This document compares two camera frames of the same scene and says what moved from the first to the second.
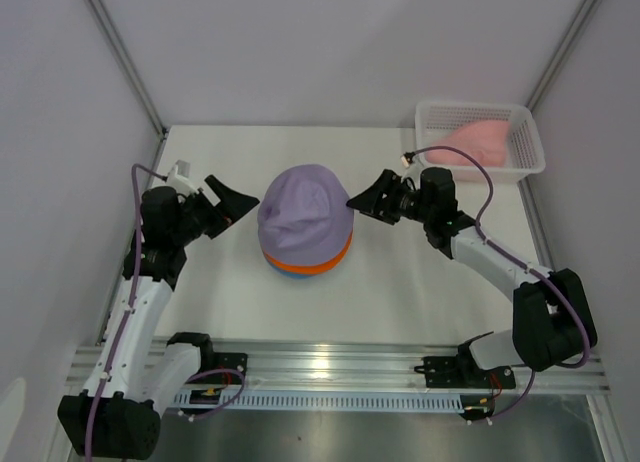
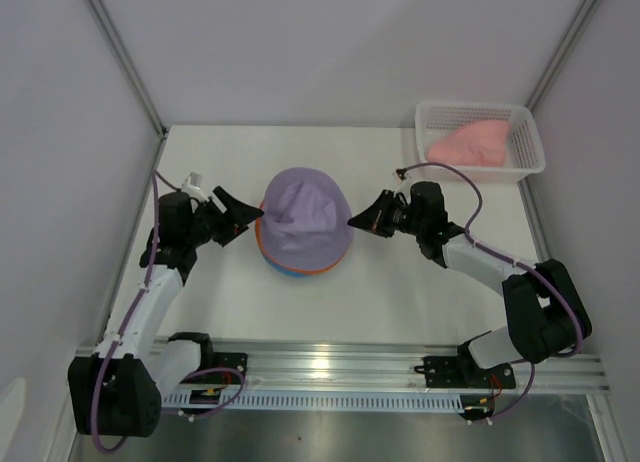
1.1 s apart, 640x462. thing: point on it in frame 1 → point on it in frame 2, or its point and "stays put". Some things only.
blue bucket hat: (291, 274) stays put
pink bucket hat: (487, 142) stays put
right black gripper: (370, 201) → (372, 218)
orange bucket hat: (301, 275) → (260, 245)
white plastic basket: (504, 136) stays put
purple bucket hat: (305, 214) stays put
